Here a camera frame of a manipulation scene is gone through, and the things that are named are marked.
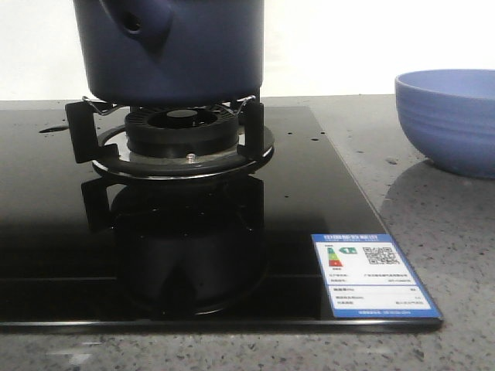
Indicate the dark blue cooking pot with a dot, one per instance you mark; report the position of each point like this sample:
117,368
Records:
182,53

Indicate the light blue ribbed bowl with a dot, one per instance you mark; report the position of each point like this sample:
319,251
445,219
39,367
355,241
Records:
448,115

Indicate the black metal pot support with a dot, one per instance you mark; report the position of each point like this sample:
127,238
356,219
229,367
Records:
109,153

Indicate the black round gas burner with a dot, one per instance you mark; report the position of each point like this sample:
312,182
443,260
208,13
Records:
174,133

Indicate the blue white energy label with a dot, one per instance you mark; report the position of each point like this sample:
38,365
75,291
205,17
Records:
367,276

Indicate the black glass gas cooktop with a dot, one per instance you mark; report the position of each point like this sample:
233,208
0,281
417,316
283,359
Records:
83,253

